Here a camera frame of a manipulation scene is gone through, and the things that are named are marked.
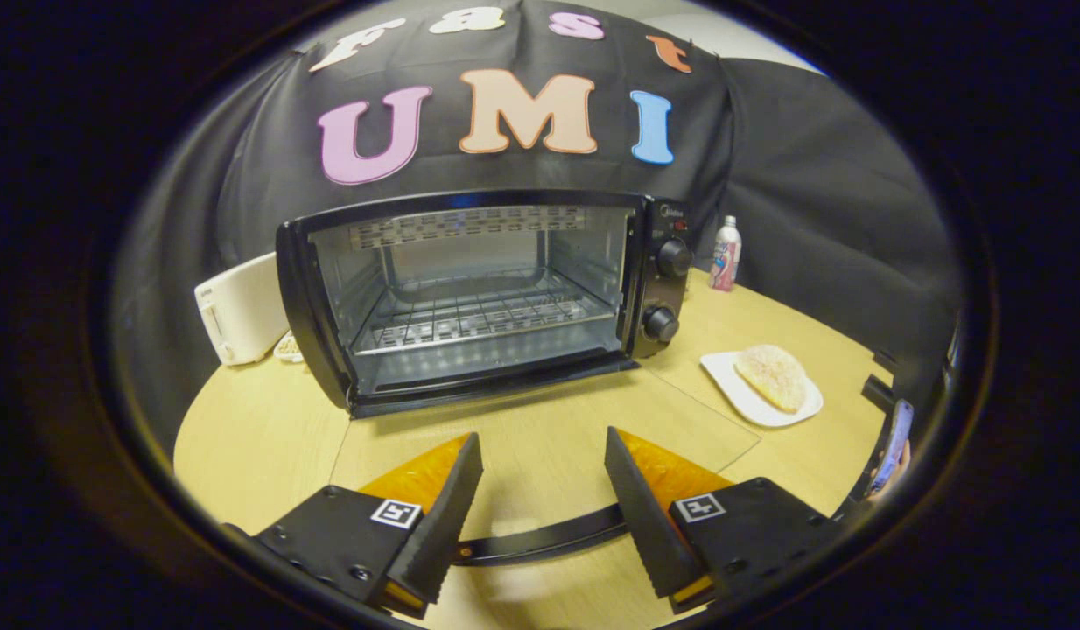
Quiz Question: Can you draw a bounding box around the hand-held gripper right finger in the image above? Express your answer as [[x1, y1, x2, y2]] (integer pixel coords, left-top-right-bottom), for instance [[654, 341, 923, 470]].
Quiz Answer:
[[603, 426, 845, 616]]

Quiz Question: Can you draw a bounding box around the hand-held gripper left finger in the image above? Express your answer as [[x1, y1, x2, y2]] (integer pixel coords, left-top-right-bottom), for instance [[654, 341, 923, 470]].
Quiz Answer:
[[221, 431, 486, 620]]

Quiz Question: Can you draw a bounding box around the sugared bread bun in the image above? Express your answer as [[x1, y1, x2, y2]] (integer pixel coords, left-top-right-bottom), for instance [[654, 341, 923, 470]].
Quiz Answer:
[[734, 344, 810, 415]]

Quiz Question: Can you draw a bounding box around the black toaster oven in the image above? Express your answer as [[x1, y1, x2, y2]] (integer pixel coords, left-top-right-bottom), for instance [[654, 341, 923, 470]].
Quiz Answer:
[[276, 189, 761, 567]]

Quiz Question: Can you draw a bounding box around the white pop-up toaster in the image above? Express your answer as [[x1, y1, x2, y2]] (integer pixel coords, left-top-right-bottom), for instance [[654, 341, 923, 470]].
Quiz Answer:
[[194, 252, 290, 367]]

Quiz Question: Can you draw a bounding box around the white plate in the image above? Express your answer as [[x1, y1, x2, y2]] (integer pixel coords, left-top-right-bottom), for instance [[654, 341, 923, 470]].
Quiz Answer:
[[700, 350, 824, 429]]

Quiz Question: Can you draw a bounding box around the smartphone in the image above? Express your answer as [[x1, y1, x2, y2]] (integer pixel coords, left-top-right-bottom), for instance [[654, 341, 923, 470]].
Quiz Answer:
[[868, 399, 915, 500]]

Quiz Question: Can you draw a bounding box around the pink and silver bottle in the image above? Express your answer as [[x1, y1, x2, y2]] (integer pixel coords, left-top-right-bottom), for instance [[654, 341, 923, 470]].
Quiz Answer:
[[709, 215, 743, 293]]

